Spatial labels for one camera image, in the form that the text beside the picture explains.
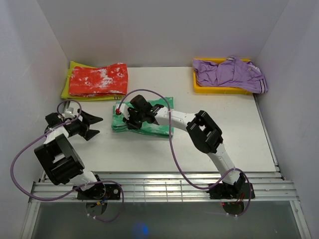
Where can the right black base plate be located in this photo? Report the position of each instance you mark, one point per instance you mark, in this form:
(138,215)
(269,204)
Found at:
(225,191)

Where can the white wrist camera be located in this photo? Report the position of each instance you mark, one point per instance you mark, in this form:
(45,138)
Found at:
(69,113)
(122,110)

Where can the red tie-dye folded trousers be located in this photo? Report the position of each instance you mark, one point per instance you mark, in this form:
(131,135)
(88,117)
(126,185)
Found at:
(87,81)

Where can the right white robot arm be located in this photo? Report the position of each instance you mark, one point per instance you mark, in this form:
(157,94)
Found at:
(204,133)

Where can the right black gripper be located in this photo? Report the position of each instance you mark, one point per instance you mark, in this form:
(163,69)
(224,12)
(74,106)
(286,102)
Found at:
(129,123)

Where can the purple trousers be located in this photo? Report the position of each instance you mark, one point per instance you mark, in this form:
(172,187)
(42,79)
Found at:
(230,73)

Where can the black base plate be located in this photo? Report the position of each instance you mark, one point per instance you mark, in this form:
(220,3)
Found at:
(109,191)
(225,191)

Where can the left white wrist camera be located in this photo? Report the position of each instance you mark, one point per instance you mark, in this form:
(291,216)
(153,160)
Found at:
(69,113)

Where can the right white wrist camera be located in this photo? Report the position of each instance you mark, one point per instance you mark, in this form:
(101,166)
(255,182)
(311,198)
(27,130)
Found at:
(122,110)

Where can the aluminium rail frame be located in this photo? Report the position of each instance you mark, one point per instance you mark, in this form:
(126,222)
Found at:
(172,187)

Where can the green tie-dye trousers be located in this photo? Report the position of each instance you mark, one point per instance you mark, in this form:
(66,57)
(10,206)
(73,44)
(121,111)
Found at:
(147,129)

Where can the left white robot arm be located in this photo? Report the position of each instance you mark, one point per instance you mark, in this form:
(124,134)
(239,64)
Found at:
(60,161)

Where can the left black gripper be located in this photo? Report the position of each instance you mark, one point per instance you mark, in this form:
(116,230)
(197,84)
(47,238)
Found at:
(88,119)

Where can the yellow folded trousers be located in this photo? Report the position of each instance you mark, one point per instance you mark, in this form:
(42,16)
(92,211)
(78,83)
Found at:
(65,95)

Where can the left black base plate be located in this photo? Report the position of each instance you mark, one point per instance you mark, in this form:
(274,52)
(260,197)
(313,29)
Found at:
(109,191)

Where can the yellow plastic tray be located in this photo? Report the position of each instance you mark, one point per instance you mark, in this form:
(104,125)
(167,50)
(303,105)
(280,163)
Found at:
(215,90)

